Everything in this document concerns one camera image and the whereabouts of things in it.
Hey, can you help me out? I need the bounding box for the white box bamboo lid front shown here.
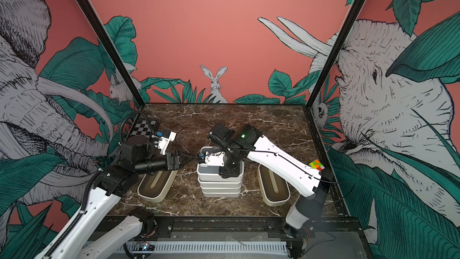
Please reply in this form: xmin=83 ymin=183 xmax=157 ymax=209
xmin=203 ymin=193 xmax=241 ymax=198

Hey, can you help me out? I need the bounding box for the black white checkerboard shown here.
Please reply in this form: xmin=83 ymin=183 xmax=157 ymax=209
xmin=128 ymin=118 xmax=160 ymax=139

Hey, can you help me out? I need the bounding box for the black left camera cable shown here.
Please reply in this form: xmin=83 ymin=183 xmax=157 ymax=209
xmin=118 ymin=111 xmax=159 ymax=145

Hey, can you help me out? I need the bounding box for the black corner post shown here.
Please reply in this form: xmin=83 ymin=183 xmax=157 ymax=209
xmin=305 ymin=0 xmax=381 ymax=109
xmin=76 ymin=0 xmax=145 ymax=109

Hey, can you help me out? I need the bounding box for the white box grey lid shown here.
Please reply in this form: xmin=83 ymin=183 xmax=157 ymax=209
xmin=197 ymin=146 xmax=244 ymax=182
xmin=198 ymin=179 xmax=242 ymax=189

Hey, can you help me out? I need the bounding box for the black left corner post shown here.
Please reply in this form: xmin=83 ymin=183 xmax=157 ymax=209
xmin=76 ymin=0 xmax=145 ymax=109

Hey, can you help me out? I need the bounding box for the colourful puzzle cube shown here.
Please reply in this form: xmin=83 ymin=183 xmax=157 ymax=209
xmin=309 ymin=159 xmax=325 ymax=171

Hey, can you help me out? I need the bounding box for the cream box dark lid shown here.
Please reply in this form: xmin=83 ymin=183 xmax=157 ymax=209
xmin=137 ymin=170 xmax=178 ymax=203
xmin=258 ymin=165 xmax=291 ymax=207

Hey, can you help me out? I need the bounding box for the black right corner post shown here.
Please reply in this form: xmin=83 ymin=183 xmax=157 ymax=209
xmin=305 ymin=0 xmax=381 ymax=109

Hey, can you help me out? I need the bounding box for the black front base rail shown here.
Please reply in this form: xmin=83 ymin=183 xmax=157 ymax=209
xmin=68 ymin=215 xmax=360 ymax=249

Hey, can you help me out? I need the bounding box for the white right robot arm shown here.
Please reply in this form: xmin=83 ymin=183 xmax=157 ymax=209
xmin=198 ymin=122 xmax=333 ymax=238

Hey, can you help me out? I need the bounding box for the white perforated cable duct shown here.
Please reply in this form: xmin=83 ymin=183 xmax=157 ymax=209
xmin=126 ymin=241 xmax=288 ymax=255

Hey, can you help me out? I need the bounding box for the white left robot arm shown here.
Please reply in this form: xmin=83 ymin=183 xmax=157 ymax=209
xmin=36 ymin=143 xmax=181 ymax=259

